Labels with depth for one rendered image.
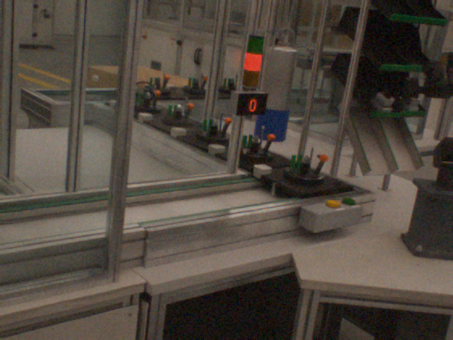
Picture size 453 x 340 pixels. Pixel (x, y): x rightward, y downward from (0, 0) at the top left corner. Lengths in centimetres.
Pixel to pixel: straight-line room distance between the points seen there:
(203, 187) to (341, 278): 54
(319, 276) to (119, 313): 53
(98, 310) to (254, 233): 52
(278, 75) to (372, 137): 79
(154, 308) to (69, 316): 21
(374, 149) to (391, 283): 70
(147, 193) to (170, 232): 29
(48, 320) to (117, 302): 17
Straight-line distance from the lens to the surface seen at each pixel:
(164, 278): 159
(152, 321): 163
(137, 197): 188
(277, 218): 187
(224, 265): 170
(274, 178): 212
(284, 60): 302
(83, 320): 153
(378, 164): 233
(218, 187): 205
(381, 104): 226
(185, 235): 167
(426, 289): 181
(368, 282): 176
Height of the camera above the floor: 157
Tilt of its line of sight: 17 degrees down
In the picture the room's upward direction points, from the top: 8 degrees clockwise
